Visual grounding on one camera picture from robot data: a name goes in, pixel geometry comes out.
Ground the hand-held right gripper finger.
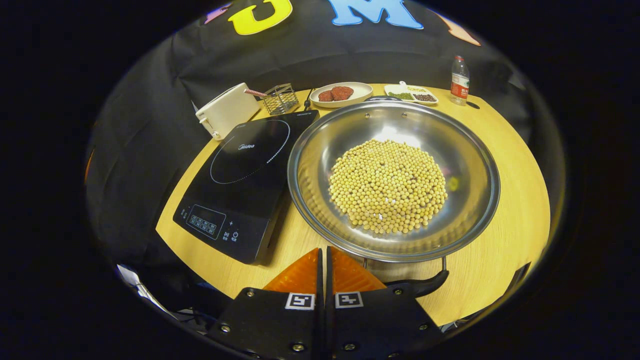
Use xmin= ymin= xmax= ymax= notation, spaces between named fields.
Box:
xmin=207 ymin=247 xmax=325 ymax=360
xmin=325 ymin=246 xmax=446 ymax=360

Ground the black induction cooktop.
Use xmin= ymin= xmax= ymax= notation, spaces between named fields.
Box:
xmin=173 ymin=110 xmax=321 ymax=265

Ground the stainless steel pot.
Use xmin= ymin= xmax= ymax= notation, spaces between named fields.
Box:
xmin=287 ymin=95 xmax=501 ymax=299

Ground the pile of yellow soybeans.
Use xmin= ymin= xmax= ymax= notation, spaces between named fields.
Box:
xmin=328 ymin=138 xmax=449 ymax=236

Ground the white toaster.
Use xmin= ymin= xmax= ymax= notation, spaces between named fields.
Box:
xmin=195 ymin=82 xmax=262 ymax=142

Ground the white round plate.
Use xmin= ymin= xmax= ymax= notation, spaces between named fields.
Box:
xmin=309 ymin=81 xmax=374 ymax=109

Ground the white divided bean dish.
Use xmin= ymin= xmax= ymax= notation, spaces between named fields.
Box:
xmin=383 ymin=81 xmax=439 ymax=106

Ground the clear plastic water bottle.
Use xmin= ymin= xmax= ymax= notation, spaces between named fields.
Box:
xmin=449 ymin=55 xmax=471 ymax=106

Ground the wire mesh basket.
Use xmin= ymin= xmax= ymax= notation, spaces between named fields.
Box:
xmin=262 ymin=83 xmax=300 ymax=116

